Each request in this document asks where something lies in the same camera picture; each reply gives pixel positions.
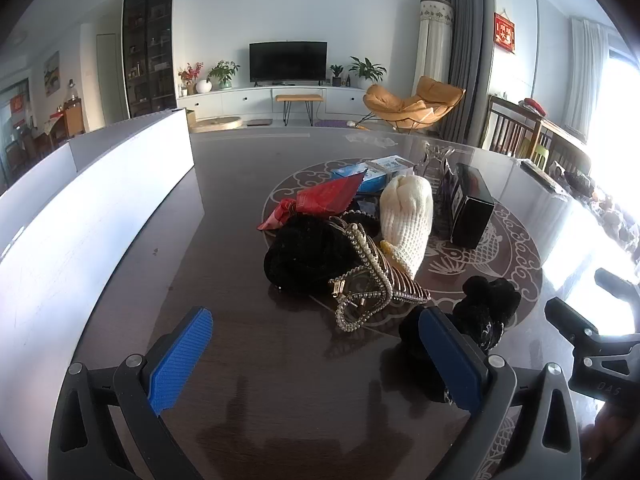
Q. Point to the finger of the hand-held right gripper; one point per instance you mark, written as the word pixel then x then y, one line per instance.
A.
pixel 617 282
pixel 567 316

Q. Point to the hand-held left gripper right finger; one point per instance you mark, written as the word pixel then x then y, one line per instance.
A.
pixel 452 355

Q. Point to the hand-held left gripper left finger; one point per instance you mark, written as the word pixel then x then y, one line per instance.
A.
pixel 175 360

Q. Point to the cream knitted glove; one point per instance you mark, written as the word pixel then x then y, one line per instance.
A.
pixel 406 210

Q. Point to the black knit hat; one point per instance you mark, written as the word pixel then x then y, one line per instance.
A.
pixel 305 250

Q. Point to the white storage box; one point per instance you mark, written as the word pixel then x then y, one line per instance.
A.
pixel 75 220

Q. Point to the dark wooden desktop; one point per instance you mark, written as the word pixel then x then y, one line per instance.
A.
pixel 225 240

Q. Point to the beige claw hair clip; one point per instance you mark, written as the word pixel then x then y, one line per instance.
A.
pixel 407 291

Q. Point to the row of stones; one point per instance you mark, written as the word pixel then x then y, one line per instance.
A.
pixel 600 205

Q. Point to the black box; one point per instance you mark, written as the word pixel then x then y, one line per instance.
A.
pixel 472 215

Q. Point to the green plastic stool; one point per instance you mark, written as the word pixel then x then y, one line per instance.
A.
pixel 539 152

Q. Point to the glass vase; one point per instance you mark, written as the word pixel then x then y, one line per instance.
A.
pixel 435 165

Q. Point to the dark wooden chair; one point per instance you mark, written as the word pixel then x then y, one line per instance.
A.
pixel 505 127

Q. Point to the red cloth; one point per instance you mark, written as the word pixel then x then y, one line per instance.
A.
pixel 534 106

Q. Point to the white and blue box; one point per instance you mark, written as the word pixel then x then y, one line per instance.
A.
pixel 392 165

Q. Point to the red plastic packet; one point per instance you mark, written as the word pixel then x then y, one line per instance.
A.
pixel 325 195

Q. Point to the white sheer curtain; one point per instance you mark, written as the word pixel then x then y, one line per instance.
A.
pixel 587 80

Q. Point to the clear plastic bag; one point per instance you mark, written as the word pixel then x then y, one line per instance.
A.
pixel 370 139

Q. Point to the round wooden low table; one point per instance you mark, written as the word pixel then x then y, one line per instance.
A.
pixel 217 124

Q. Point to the cardboard box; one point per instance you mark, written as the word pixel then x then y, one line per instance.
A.
pixel 190 117

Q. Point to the orange lounge chair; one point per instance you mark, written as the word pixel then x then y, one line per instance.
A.
pixel 395 105

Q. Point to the wooden side table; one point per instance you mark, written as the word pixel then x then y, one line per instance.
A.
pixel 70 117

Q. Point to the white television cabinet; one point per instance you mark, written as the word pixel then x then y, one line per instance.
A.
pixel 235 100

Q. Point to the grey curtain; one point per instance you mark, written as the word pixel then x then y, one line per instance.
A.
pixel 462 50

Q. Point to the red flowers in white vase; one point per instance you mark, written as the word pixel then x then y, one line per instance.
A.
pixel 192 77

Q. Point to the white door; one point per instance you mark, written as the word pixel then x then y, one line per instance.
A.
pixel 111 80

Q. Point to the wooden bench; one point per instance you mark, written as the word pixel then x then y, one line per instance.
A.
pixel 299 98

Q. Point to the bushy green potted plant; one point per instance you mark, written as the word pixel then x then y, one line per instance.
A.
pixel 224 72

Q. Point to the large leafy potted plant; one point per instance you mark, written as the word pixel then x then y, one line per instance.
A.
pixel 367 69

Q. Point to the white standing air conditioner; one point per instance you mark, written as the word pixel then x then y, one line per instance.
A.
pixel 434 45

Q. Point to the small potted plant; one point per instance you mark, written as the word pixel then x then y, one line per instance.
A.
pixel 336 74

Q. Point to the dark glass display cabinet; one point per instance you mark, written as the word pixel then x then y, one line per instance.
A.
pixel 150 45

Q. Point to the black television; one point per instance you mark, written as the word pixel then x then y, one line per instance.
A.
pixel 287 61

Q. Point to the red wall hanging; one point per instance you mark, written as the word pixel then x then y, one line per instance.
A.
pixel 505 32

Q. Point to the framed wall painting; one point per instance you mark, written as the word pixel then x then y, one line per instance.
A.
pixel 52 73

